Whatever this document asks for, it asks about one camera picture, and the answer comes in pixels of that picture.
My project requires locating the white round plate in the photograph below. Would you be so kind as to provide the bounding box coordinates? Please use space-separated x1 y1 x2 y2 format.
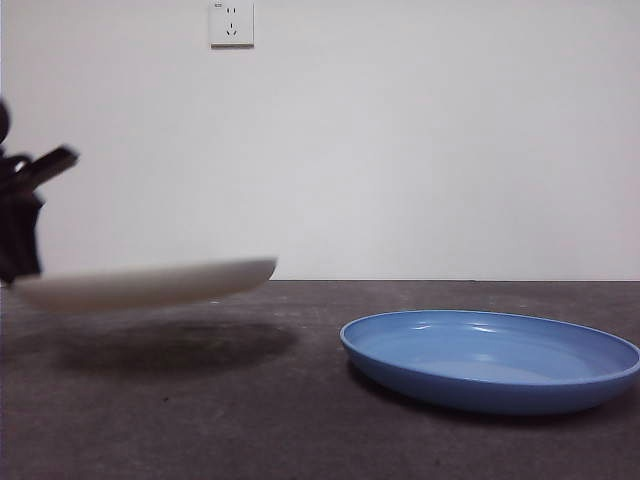
12 256 279 316

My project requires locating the blue round plate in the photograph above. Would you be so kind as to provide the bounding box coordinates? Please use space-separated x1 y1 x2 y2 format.
339 308 640 416

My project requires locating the white wall socket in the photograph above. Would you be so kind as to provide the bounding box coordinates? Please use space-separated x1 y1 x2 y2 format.
209 0 255 50

